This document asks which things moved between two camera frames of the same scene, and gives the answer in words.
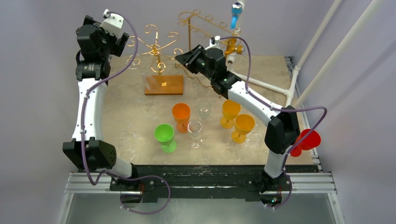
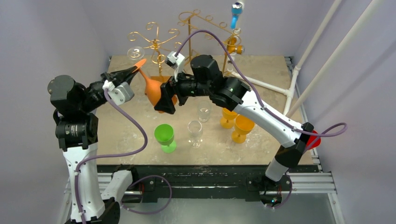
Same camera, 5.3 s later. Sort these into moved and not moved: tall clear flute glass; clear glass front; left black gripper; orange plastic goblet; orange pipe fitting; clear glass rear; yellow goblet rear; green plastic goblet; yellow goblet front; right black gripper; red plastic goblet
Moved: tall clear flute glass; left black gripper; orange plastic goblet; right black gripper
Not moved: yellow goblet front; yellow goblet rear; red plastic goblet; clear glass rear; green plastic goblet; clear glass front; orange pipe fitting
